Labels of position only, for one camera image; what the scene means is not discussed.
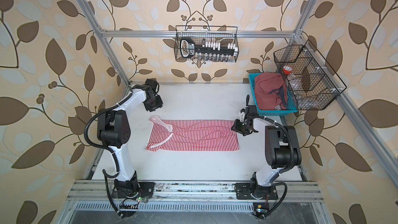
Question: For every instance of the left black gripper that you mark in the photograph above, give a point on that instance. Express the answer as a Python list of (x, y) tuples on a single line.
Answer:
[(159, 103)]

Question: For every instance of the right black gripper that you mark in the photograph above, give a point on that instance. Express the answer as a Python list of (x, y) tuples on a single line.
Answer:
[(237, 127)]

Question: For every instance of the red white striped tank top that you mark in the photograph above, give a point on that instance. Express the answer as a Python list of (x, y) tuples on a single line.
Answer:
[(192, 135)]

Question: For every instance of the maroon tank top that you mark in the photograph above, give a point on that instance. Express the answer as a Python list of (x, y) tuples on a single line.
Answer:
[(271, 92)]

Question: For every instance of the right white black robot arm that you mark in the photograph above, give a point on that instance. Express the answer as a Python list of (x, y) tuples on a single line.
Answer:
[(282, 150)]

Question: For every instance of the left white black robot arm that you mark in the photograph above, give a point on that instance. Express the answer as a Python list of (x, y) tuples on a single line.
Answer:
[(110, 130)]

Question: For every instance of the teal plastic basket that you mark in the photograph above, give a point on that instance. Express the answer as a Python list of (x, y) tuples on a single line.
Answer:
[(291, 106)]

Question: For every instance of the black tool with vials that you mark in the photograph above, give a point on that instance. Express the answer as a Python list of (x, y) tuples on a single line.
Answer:
[(207, 50)]

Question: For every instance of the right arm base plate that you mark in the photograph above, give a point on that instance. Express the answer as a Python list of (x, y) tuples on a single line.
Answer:
[(247, 191)]

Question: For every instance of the black wire basket right wall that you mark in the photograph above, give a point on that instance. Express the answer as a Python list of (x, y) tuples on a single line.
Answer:
[(315, 83)]

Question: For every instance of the black wire basket wall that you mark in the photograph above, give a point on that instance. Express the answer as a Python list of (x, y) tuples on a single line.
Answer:
[(224, 34), (315, 83)]

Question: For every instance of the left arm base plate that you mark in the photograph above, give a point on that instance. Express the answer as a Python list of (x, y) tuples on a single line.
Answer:
[(132, 190)]

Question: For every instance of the black wire basket back wall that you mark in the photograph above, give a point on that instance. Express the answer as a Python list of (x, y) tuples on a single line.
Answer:
[(224, 34)]

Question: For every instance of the aluminium front rail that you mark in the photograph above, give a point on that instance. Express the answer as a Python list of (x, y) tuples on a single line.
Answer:
[(203, 191)]

